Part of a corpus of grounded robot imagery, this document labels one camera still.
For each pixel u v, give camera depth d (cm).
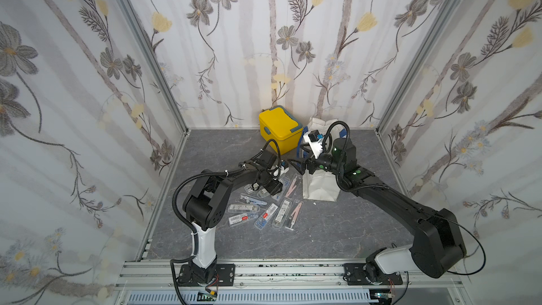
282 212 88
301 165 70
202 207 51
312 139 67
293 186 96
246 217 86
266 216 86
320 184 86
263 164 78
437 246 42
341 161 61
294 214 88
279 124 110
